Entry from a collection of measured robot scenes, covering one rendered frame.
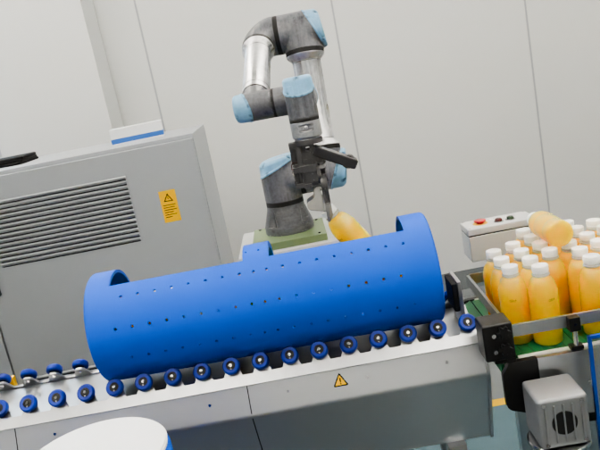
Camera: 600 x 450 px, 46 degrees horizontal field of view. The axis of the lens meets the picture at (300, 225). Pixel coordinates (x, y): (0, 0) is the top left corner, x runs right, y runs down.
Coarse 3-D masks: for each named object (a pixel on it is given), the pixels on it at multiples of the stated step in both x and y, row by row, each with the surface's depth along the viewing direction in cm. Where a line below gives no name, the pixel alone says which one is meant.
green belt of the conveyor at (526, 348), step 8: (472, 304) 204; (480, 304) 203; (472, 312) 200; (480, 312) 198; (568, 336) 174; (584, 336) 172; (528, 344) 173; (536, 344) 172; (560, 344) 170; (520, 352) 170; (528, 352) 169
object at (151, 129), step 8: (160, 120) 334; (120, 128) 333; (128, 128) 329; (136, 128) 330; (144, 128) 330; (152, 128) 331; (160, 128) 332; (112, 136) 329; (120, 136) 329; (128, 136) 330; (136, 136) 330; (144, 136) 331; (152, 136) 332; (160, 136) 332; (112, 144) 329; (120, 144) 330
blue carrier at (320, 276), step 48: (384, 240) 174; (432, 240) 172; (96, 288) 177; (144, 288) 175; (192, 288) 173; (240, 288) 172; (288, 288) 171; (336, 288) 171; (384, 288) 171; (432, 288) 171; (96, 336) 173; (144, 336) 173; (192, 336) 173; (240, 336) 174; (288, 336) 175; (336, 336) 178
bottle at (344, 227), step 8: (336, 216) 179; (344, 216) 179; (352, 216) 181; (336, 224) 178; (344, 224) 178; (352, 224) 179; (360, 224) 181; (336, 232) 179; (344, 232) 178; (352, 232) 178; (360, 232) 179; (344, 240) 179
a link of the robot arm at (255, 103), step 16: (256, 32) 208; (272, 32) 209; (256, 48) 203; (272, 48) 209; (256, 64) 195; (256, 80) 188; (240, 96) 183; (256, 96) 182; (272, 96) 181; (240, 112) 183; (256, 112) 183; (272, 112) 183
